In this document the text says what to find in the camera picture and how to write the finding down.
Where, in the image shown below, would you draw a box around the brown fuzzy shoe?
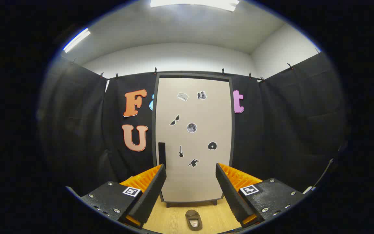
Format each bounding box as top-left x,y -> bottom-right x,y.
185,210 -> 203,231

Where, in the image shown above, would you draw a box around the dark grey shoe cabinet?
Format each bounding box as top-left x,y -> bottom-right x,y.
151,72 -> 235,208

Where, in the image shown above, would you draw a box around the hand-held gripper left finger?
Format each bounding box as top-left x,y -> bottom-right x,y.
81,164 -> 167,228

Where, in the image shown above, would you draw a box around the wide ceiling light panel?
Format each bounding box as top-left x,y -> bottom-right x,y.
150,0 -> 240,12

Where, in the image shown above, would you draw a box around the black door handle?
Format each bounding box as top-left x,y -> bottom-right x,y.
158,142 -> 167,169

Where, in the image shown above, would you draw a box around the black backdrop cloth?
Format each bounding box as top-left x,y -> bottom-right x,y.
38,54 -> 348,199

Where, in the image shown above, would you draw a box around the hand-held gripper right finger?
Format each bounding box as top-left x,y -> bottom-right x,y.
215,163 -> 305,227

